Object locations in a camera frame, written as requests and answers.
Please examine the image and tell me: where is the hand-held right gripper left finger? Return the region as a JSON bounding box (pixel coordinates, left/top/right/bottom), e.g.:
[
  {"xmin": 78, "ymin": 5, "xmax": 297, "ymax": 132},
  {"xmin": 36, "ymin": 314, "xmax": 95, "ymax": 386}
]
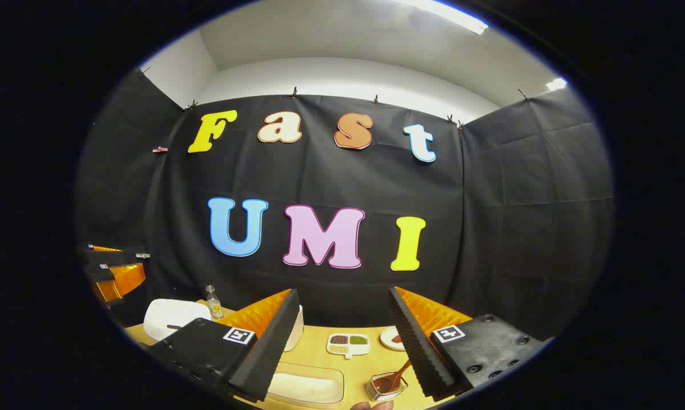
[{"xmin": 147, "ymin": 288, "xmax": 301, "ymax": 403}]

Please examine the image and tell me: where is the black backdrop cloth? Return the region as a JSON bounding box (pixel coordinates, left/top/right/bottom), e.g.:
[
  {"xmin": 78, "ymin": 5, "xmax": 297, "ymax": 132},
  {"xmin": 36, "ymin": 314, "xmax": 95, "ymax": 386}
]
[{"xmin": 76, "ymin": 68, "xmax": 615, "ymax": 342}]

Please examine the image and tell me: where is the white rice cooker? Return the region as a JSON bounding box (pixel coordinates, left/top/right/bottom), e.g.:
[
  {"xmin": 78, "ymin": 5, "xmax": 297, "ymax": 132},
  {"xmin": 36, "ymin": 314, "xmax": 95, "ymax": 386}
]
[{"xmin": 143, "ymin": 298, "xmax": 213, "ymax": 342}]

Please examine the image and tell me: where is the clear plastic rice container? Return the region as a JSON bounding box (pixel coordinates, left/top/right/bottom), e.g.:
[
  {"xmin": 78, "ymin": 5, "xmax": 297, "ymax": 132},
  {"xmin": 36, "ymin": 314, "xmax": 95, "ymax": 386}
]
[{"xmin": 268, "ymin": 362, "xmax": 345, "ymax": 408}]

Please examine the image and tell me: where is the brown wooden spoon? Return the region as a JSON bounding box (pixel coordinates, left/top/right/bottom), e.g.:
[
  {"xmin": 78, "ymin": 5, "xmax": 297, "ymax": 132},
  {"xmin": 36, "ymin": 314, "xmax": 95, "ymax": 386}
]
[{"xmin": 375, "ymin": 360, "xmax": 412, "ymax": 395}]

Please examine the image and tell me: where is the white toaster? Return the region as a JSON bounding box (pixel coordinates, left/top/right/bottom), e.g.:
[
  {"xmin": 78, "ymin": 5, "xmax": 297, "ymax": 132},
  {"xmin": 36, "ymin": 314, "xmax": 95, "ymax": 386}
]
[{"xmin": 284, "ymin": 305, "xmax": 305, "ymax": 352}]

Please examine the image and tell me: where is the small white round plate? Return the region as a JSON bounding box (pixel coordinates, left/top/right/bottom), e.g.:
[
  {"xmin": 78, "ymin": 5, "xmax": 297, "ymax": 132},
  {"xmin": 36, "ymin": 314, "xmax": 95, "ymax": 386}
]
[{"xmin": 380, "ymin": 326, "xmax": 405, "ymax": 351}]

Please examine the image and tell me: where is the white divided bean dish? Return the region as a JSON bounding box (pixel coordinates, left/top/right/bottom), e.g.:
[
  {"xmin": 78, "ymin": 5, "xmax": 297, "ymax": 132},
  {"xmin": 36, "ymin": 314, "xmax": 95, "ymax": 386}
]
[{"xmin": 327, "ymin": 333, "xmax": 371, "ymax": 360}]

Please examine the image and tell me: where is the small clear glass bottle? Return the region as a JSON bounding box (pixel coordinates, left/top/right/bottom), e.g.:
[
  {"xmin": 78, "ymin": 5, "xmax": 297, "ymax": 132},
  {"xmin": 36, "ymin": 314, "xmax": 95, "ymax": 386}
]
[{"xmin": 206, "ymin": 285, "xmax": 224, "ymax": 321}]

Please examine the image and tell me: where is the row of black cloth clips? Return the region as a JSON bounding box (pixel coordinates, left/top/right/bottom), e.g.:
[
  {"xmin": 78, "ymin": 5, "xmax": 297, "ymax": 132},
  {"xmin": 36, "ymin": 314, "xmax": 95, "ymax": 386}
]
[{"xmin": 137, "ymin": 67, "xmax": 531, "ymax": 129}]

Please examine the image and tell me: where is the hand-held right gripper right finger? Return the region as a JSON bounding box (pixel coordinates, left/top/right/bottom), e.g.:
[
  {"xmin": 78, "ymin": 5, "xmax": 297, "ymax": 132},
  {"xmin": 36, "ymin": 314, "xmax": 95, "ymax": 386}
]
[{"xmin": 388, "ymin": 286, "xmax": 549, "ymax": 402}]

